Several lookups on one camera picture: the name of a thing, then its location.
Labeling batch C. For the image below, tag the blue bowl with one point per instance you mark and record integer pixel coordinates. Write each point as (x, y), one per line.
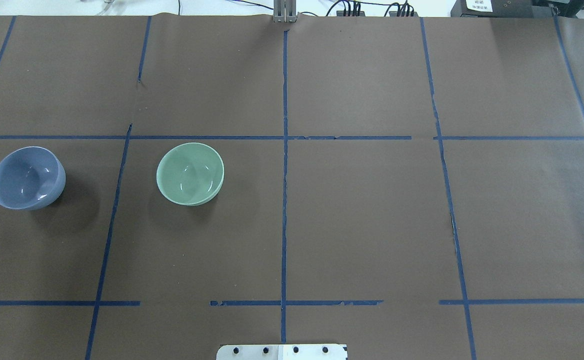
(31, 178)

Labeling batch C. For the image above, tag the green bowl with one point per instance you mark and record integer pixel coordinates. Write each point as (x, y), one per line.
(190, 174)

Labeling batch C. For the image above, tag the brown paper table mat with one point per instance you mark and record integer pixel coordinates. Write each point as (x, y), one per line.
(409, 188)

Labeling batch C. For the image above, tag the black connector block far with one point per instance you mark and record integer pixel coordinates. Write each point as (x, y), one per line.
(350, 9)

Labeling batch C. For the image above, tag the black box device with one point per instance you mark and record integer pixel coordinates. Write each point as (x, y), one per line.
(499, 9)

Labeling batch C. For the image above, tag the aluminium frame post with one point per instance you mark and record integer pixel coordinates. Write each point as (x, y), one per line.
(285, 11)

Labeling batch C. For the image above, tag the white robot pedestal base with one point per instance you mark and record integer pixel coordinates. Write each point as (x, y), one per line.
(309, 351)

